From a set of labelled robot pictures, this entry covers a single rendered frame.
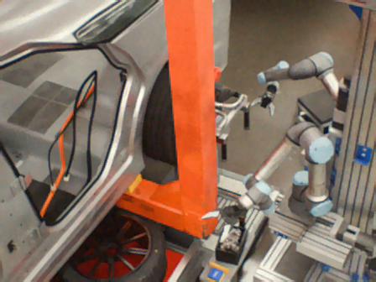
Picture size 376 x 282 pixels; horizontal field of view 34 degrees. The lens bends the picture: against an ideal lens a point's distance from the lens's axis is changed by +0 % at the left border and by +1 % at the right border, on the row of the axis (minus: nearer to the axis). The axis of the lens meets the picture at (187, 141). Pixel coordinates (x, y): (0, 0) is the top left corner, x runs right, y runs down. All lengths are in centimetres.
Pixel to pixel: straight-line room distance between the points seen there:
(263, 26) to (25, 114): 327
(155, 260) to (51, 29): 148
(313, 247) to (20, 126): 189
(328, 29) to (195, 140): 360
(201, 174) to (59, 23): 107
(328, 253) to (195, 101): 112
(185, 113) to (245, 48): 319
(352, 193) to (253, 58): 284
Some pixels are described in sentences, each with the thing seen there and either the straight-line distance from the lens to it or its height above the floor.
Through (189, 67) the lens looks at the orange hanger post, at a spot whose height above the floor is 176.
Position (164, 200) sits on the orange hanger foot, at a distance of 361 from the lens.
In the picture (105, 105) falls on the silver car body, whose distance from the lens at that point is 366.
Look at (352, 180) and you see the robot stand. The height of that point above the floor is 102.
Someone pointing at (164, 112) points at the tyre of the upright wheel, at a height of 107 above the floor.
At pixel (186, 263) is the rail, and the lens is 373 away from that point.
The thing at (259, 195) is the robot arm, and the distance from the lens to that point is 294.
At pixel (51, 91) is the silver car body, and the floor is 105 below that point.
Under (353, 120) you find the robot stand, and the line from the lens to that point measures 310.
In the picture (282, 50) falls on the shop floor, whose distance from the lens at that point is 610.
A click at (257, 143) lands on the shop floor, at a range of 502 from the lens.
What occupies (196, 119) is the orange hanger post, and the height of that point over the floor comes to 146.
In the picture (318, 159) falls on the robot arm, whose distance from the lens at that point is 291.
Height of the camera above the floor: 338
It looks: 42 degrees down
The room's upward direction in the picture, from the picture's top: 4 degrees counter-clockwise
